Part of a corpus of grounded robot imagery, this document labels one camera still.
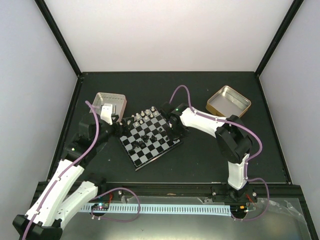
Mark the black and white chessboard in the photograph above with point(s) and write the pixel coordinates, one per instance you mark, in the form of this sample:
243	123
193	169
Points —
148	139

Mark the black frame post left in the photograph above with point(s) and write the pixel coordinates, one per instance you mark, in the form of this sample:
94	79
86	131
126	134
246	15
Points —
47	15

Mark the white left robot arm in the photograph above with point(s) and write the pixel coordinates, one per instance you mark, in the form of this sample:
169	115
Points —
55	207

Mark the black frame post right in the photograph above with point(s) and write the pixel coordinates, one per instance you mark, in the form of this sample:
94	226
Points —
284	25

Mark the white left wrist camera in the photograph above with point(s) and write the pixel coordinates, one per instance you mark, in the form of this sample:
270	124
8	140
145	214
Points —
107	113

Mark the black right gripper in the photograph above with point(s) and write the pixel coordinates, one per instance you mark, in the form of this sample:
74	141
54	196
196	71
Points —
186	131

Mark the gold metal tin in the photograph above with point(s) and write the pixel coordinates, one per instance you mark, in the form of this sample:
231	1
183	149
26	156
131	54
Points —
226	102

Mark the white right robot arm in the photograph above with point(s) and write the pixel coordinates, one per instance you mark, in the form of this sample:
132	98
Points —
233	142

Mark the white slotted cable duct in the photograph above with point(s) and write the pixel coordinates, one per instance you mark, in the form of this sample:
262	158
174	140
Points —
164	209

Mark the pink metal tin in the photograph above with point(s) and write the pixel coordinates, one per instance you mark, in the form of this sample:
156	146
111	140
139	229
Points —
118	99

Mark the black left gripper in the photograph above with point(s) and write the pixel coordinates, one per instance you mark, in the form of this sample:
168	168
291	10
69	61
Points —
125	129

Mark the black frame post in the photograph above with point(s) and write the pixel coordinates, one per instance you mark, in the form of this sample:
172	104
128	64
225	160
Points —
47	15
284	25

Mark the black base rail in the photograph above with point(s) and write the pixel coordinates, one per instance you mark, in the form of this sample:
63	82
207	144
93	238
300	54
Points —
216	192

